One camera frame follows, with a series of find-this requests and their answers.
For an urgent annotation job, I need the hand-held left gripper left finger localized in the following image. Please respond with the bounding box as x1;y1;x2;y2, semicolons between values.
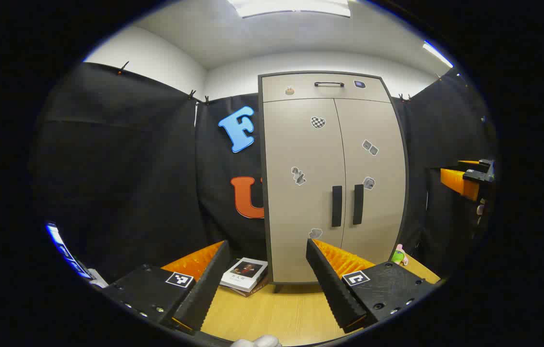
101;240;231;334

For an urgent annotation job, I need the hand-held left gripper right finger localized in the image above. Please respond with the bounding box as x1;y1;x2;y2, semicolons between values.
306;238;439;334

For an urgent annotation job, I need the beige cabinet door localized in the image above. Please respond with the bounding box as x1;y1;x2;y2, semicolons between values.
262;98;347;285
334;98;407;266

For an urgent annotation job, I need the beige double-door shoe cabinet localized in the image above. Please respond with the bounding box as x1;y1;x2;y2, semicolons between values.
258;71;408;294

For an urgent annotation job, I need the white portrait cover book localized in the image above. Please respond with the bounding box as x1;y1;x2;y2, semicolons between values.
219;257;269;293

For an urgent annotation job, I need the brown book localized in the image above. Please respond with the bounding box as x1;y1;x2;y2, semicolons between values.
226;277;270;297

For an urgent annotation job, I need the black backdrop cloth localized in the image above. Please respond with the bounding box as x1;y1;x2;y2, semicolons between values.
31;62;497;285

